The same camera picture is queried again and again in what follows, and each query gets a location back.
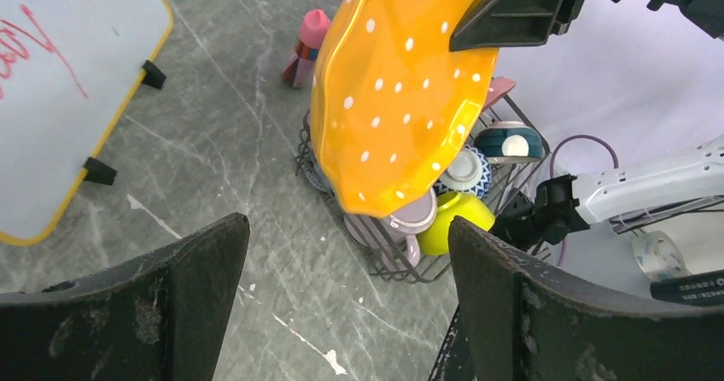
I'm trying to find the pink polka-dot plate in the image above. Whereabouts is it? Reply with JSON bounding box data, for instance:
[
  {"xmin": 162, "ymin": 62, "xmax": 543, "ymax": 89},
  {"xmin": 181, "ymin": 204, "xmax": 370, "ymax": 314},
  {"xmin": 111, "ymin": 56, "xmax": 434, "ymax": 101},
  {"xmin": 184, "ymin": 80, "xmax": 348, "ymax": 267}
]
[{"xmin": 482, "ymin": 76, "xmax": 517, "ymax": 111}]

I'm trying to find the black wire dish rack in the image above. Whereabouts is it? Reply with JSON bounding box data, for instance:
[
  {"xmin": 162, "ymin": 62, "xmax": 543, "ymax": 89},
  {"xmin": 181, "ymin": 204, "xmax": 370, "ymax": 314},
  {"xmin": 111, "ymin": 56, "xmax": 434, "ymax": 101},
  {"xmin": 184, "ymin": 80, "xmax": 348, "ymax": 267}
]
[{"xmin": 295, "ymin": 113, "xmax": 544, "ymax": 284}]

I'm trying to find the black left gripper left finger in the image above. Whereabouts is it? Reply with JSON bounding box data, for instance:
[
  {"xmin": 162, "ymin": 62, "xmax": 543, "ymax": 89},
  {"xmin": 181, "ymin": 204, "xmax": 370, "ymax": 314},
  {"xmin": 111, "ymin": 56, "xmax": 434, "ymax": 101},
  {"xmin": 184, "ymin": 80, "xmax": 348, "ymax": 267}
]
[{"xmin": 1, "ymin": 213, "xmax": 250, "ymax": 380}]

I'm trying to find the pink-lid spice bottle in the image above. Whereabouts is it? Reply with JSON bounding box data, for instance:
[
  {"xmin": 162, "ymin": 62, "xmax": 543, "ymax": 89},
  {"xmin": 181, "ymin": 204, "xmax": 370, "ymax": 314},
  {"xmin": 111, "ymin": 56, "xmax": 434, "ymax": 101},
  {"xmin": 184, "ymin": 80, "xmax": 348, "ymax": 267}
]
[{"xmin": 282, "ymin": 9, "xmax": 331, "ymax": 88}]

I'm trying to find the yellow polka-dot plate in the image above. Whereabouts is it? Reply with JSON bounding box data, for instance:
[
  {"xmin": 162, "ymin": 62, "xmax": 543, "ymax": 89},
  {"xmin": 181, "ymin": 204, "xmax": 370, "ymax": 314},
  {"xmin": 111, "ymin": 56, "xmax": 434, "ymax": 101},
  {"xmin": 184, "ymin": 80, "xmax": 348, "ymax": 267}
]
[{"xmin": 310, "ymin": 0, "xmax": 499, "ymax": 218}]

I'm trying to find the yellow-framed whiteboard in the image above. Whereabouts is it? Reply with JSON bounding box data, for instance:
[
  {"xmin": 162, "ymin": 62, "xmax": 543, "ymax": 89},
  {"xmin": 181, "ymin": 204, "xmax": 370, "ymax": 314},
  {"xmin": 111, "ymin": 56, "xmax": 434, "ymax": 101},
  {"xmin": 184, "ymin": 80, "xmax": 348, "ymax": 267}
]
[{"xmin": 1, "ymin": 0, "xmax": 173, "ymax": 246}]

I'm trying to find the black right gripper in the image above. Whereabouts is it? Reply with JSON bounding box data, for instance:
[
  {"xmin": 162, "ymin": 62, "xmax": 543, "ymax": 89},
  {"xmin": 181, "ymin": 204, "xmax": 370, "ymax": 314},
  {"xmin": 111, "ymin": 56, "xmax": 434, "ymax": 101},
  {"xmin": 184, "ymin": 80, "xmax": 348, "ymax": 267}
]
[{"xmin": 449, "ymin": 0, "xmax": 723, "ymax": 51}]

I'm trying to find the teal white-dot bowl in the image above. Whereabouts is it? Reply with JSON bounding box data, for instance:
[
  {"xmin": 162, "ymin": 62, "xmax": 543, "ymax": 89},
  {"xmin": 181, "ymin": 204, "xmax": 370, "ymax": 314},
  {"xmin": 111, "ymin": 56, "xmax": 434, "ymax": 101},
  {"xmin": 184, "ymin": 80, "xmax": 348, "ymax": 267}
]
[{"xmin": 473, "ymin": 120, "xmax": 545, "ymax": 165}]

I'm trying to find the blue zigzag pattern bowl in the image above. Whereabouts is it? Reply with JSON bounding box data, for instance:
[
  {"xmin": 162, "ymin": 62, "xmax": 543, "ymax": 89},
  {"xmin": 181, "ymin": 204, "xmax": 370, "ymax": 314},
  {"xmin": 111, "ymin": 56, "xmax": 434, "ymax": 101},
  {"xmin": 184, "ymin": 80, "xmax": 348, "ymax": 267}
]
[{"xmin": 433, "ymin": 144, "xmax": 493, "ymax": 200}]

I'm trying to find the yellow-green bowl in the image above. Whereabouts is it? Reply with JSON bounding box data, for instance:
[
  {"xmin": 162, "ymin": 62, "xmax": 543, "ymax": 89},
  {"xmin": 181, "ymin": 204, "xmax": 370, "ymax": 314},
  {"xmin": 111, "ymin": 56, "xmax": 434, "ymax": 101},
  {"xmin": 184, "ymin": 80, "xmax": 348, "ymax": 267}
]
[{"xmin": 417, "ymin": 190, "xmax": 497, "ymax": 257}]

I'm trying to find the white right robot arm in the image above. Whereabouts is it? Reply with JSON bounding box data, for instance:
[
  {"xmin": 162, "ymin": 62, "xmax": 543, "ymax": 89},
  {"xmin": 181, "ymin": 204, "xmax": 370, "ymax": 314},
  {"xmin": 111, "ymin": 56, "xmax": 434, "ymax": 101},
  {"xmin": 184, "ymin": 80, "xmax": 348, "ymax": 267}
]
[{"xmin": 449, "ymin": 0, "xmax": 723, "ymax": 251}]

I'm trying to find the lilac mug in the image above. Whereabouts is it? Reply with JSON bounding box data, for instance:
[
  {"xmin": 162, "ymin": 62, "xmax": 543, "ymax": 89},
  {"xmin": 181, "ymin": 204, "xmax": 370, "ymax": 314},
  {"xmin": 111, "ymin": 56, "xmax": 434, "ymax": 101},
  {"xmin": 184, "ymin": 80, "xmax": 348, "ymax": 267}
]
[{"xmin": 343, "ymin": 188, "xmax": 437, "ymax": 272}]

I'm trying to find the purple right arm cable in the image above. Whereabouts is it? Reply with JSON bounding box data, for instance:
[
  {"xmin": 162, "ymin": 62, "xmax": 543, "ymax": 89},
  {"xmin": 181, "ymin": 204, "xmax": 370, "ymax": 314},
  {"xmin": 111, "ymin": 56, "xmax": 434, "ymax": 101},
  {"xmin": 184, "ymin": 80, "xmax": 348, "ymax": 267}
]
[{"xmin": 548, "ymin": 134, "xmax": 621, "ymax": 269}]

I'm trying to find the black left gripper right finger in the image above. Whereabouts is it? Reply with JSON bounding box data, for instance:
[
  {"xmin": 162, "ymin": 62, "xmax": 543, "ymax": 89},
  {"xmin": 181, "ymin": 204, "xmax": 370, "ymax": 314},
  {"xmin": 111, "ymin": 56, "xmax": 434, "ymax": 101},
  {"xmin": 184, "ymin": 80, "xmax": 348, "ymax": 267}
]
[{"xmin": 448, "ymin": 217, "xmax": 723, "ymax": 380}]

